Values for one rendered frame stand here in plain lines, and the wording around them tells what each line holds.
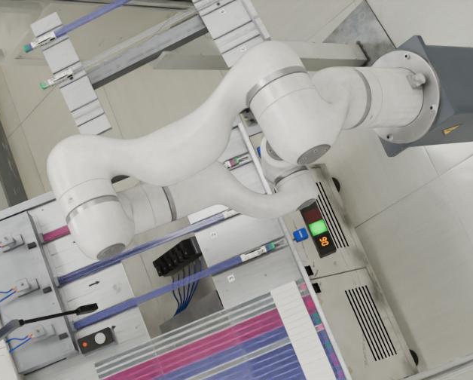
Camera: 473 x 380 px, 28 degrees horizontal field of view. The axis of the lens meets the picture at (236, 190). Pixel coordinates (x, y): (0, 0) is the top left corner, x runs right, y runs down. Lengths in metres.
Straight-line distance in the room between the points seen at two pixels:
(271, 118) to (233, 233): 0.60
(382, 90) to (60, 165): 0.62
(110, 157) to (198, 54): 0.76
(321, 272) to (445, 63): 0.89
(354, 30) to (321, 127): 1.33
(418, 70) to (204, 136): 0.52
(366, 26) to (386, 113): 1.07
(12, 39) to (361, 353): 1.51
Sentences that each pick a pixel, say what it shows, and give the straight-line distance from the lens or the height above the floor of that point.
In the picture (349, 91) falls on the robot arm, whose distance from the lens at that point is 1.74.
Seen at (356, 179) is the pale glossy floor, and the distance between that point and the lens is 2.94.
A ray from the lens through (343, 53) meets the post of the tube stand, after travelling 2.82.
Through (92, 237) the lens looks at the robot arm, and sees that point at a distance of 1.62.
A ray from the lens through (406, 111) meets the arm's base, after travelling 1.90.
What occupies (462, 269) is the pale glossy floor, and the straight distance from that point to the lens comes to 2.76.
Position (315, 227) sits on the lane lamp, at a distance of 2.19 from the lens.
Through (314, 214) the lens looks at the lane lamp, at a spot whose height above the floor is 0.65.
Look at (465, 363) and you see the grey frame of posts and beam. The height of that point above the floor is 0.26.
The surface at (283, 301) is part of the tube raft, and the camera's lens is 2.14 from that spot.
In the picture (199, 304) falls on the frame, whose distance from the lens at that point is 2.50.
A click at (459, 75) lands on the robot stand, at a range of 2.03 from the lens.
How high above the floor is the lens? 2.33
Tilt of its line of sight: 45 degrees down
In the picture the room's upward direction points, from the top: 97 degrees counter-clockwise
